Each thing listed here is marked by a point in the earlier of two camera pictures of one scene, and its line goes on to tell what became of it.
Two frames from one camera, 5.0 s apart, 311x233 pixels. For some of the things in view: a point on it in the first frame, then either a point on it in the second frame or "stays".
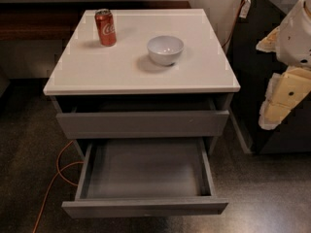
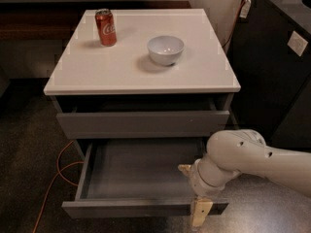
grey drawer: x=145 y=177 stays
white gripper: x=295 y=39 to x=198 y=181
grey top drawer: x=97 y=116 stays
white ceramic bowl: x=164 y=49 stays
